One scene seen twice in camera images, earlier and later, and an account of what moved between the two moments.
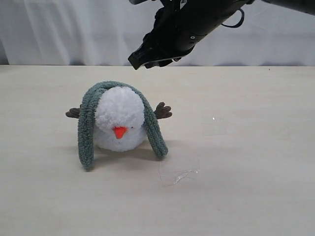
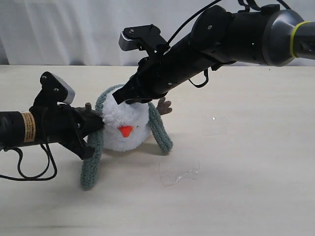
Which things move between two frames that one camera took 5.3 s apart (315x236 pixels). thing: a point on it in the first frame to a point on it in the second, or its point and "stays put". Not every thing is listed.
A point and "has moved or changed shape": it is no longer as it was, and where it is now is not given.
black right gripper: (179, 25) to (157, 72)
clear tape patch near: (172, 172) stays put
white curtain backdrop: (107, 32) stays put
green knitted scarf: (85, 128) has moved or changed shape
